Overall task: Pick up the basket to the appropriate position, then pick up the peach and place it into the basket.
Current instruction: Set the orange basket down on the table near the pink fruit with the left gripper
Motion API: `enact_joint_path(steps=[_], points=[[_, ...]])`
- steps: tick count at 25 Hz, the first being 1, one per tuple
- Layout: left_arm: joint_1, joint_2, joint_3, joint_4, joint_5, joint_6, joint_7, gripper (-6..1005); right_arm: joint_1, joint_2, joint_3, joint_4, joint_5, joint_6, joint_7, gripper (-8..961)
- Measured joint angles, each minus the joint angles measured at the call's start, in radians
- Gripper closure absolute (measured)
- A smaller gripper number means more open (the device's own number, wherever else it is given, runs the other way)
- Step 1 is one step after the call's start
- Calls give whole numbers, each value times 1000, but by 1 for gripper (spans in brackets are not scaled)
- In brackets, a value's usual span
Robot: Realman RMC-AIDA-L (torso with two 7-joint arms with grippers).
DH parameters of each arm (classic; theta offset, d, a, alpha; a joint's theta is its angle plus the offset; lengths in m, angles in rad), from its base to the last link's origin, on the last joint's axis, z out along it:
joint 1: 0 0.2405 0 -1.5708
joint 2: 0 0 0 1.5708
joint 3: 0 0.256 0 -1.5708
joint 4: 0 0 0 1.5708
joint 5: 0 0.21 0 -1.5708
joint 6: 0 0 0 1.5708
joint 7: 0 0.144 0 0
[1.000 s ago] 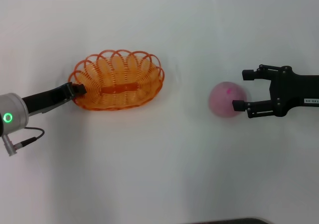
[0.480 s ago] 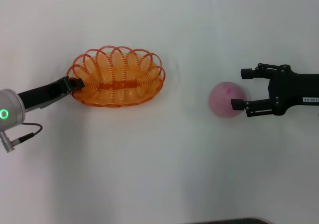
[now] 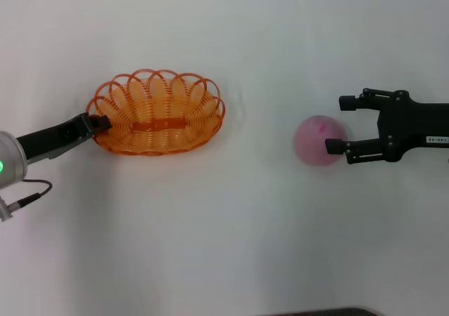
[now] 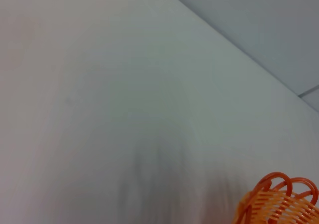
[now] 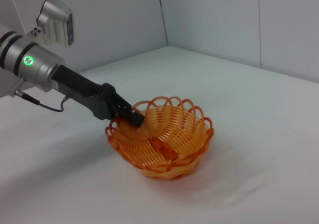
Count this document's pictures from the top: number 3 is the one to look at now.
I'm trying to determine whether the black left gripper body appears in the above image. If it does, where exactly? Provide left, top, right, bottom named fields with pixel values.
left=15, top=112, right=93, bottom=166

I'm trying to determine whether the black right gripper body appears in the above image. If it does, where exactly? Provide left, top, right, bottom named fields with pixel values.
left=377, top=90, right=449, bottom=162

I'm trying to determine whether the orange plastic wicker basket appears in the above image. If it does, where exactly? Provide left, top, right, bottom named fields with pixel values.
left=86, top=69, right=227, bottom=157

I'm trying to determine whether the pink peach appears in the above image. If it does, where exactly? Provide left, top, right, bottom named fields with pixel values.
left=293, top=114, right=348, bottom=168

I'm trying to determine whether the dark robot torso edge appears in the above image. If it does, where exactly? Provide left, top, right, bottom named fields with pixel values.
left=276, top=307, right=378, bottom=316

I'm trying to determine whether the thin black cable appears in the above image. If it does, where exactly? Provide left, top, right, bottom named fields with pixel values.
left=6, top=178, right=53, bottom=209

